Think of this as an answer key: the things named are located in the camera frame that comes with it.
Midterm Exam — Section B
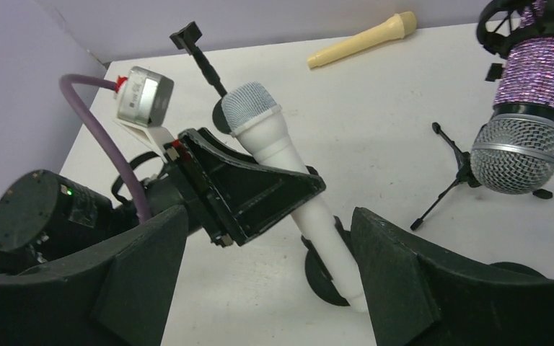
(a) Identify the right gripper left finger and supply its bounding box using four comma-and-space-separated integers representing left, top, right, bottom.
0, 207, 188, 345

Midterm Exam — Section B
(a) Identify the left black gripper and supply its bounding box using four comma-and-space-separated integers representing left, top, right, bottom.
164, 128, 326, 247

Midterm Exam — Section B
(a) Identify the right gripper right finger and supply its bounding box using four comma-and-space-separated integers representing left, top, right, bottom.
351, 207, 554, 345

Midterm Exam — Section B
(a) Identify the white microphone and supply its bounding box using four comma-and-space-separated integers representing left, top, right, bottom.
221, 81, 369, 314

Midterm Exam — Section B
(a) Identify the black round-base stand white mic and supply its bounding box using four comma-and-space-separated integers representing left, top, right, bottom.
301, 166, 355, 306

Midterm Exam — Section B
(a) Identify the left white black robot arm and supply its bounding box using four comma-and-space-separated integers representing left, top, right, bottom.
0, 128, 326, 275

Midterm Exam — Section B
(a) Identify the black round-base stand right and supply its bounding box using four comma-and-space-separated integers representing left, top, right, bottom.
491, 262, 545, 278

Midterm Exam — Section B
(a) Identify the purple glitter microphone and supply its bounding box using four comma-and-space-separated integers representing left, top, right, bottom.
469, 0, 554, 195

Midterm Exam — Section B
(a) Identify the cream beige microphone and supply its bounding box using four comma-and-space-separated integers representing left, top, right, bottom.
307, 12, 418, 69

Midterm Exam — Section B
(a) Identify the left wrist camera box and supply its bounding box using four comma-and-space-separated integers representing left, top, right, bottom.
115, 66, 175, 159

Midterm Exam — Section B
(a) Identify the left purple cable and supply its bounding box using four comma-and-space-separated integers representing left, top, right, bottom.
58, 74, 154, 224

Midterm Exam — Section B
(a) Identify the black tripod shock-mount stand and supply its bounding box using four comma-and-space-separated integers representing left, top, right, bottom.
410, 0, 554, 232

